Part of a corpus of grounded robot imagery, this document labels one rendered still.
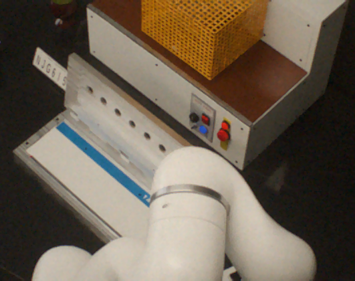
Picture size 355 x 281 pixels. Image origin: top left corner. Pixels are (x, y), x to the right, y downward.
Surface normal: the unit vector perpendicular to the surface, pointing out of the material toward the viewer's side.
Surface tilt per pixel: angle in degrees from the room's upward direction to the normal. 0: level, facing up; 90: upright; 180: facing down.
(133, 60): 90
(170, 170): 37
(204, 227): 26
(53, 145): 0
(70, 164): 0
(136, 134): 79
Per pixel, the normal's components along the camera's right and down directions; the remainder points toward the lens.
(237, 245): -0.77, 0.21
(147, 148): -0.67, 0.46
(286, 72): 0.03, -0.58
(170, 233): -0.36, -0.55
